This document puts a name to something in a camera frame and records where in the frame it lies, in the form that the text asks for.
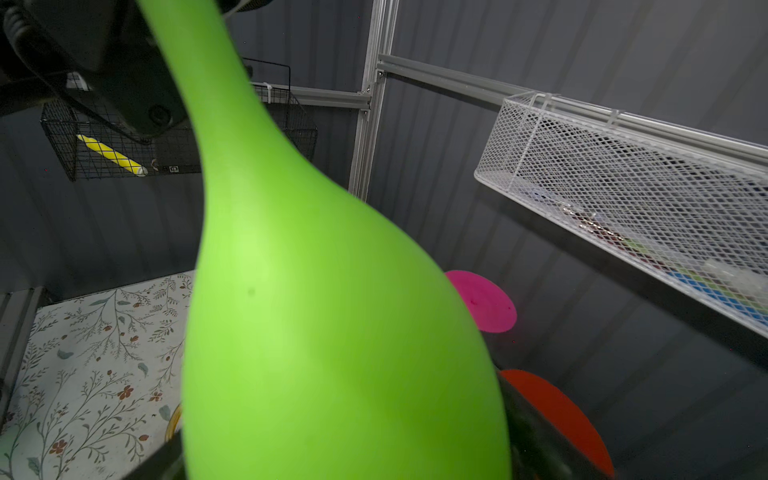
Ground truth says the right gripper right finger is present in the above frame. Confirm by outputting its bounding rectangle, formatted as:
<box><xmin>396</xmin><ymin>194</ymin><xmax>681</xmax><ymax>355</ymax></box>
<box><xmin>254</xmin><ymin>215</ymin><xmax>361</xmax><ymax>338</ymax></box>
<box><xmin>496</xmin><ymin>370</ymin><xmax>610</xmax><ymax>479</ymax></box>

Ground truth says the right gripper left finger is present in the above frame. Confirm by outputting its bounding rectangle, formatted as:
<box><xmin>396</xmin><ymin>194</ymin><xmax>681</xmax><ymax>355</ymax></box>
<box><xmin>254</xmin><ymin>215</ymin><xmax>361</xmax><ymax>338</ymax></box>
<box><xmin>124</xmin><ymin>432</ymin><xmax>186</xmax><ymax>480</ymax></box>

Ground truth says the green wine glass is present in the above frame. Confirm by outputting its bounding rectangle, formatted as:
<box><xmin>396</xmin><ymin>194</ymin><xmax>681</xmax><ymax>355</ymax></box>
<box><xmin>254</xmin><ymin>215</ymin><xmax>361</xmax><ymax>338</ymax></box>
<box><xmin>140</xmin><ymin>1</ymin><xmax>512</xmax><ymax>479</ymax></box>

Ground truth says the gold wine glass rack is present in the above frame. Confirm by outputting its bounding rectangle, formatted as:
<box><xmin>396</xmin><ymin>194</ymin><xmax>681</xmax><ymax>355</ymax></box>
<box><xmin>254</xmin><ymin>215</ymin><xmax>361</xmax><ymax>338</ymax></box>
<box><xmin>165</xmin><ymin>404</ymin><xmax>182</xmax><ymax>442</ymax></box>

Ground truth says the red wine glass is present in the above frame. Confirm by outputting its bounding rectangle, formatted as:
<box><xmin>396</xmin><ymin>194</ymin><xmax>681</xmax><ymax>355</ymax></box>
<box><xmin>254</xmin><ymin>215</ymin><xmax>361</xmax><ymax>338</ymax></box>
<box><xmin>500</xmin><ymin>369</ymin><xmax>616</xmax><ymax>479</ymax></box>

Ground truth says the pink wine glass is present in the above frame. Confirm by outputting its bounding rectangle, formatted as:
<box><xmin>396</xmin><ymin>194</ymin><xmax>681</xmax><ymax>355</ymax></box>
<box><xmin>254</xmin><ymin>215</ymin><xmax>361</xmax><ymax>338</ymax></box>
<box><xmin>445</xmin><ymin>270</ymin><xmax>518</xmax><ymax>334</ymax></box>

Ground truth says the floral table mat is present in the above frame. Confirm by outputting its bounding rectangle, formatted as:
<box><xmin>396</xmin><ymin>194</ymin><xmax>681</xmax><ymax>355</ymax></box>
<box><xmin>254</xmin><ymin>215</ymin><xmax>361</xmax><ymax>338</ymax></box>
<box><xmin>1</xmin><ymin>271</ymin><xmax>195</xmax><ymax>479</ymax></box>

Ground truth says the white wire mesh basket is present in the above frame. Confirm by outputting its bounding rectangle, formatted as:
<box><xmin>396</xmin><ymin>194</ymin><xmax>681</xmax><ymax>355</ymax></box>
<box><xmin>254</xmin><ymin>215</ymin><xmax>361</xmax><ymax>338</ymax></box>
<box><xmin>474</xmin><ymin>92</ymin><xmax>767</xmax><ymax>334</ymax></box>

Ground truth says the black wire basket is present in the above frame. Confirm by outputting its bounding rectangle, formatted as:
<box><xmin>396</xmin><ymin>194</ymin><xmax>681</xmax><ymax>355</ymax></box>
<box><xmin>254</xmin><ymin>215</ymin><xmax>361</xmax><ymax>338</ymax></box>
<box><xmin>40</xmin><ymin>58</ymin><xmax>318</xmax><ymax>181</ymax></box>

